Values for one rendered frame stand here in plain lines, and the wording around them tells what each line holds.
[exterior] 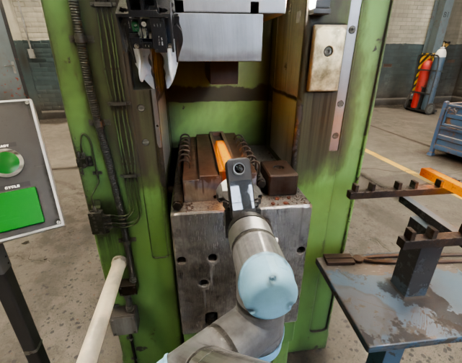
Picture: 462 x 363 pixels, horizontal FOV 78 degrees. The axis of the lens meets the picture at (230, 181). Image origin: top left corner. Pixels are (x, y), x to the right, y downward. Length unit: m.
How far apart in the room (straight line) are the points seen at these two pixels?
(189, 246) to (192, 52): 0.48
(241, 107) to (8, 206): 0.86
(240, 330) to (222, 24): 0.59
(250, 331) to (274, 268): 0.11
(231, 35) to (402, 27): 8.09
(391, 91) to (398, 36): 1.27
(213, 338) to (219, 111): 0.93
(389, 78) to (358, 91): 7.69
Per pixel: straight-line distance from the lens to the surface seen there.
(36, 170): 0.71
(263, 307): 0.40
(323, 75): 0.90
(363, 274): 0.94
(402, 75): 8.91
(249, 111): 1.22
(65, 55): 0.89
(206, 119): 1.21
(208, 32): 0.70
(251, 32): 0.71
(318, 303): 1.39
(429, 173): 0.99
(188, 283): 0.88
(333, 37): 0.91
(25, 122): 0.74
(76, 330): 1.82
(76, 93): 0.90
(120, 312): 1.24
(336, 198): 1.09
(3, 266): 0.90
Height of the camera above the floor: 1.29
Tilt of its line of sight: 25 degrees down
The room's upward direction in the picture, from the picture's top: straight up
